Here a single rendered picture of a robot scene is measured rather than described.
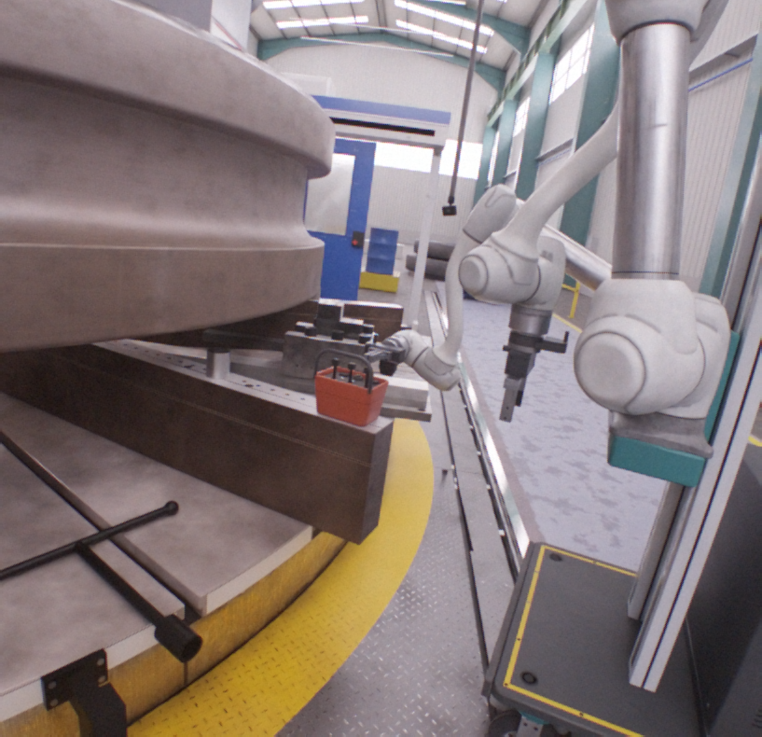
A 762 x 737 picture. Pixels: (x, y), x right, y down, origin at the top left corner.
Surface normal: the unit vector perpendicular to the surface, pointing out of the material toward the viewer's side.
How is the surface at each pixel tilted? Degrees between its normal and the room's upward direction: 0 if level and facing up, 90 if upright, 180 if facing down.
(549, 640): 0
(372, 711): 0
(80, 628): 0
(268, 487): 90
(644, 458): 90
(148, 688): 90
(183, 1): 90
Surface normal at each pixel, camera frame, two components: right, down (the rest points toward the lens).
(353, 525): -0.42, 0.17
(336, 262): -0.06, 0.24
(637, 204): -0.71, 0.07
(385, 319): 0.34, 0.28
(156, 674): 0.79, 0.25
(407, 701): 0.14, -0.96
